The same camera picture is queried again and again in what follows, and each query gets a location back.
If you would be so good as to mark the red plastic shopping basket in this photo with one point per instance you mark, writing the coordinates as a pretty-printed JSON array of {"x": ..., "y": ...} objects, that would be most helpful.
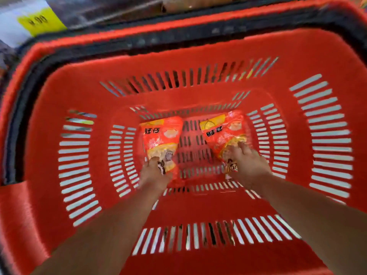
[{"x": 200, "y": 203}]

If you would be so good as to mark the red Wangzai snack bag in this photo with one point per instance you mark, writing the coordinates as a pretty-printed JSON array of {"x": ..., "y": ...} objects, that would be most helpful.
[
  {"x": 223, "y": 131},
  {"x": 163, "y": 134}
]

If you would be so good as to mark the person's left forearm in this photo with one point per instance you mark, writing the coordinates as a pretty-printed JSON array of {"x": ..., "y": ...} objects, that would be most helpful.
[{"x": 100, "y": 240}]

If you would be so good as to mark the brown cardboard box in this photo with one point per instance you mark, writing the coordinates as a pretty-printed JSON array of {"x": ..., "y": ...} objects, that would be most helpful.
[{"x": 195, "y": 3}]

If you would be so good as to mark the person's right forearm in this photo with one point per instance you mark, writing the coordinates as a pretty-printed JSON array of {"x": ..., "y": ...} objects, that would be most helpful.
[{"x": 321, "y": 226}]

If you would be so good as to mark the person's right hand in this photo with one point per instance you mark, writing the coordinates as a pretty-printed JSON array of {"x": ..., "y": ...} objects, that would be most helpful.
[{"x": 251, "y": 168}]

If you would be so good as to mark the person's left hand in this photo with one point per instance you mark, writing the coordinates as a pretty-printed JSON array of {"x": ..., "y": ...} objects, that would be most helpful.
[{"x": 154, "y": 178}]

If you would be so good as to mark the grey store shelving unit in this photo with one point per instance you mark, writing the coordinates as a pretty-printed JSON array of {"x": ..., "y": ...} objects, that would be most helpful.
[{"x": 86, "y": 11}]

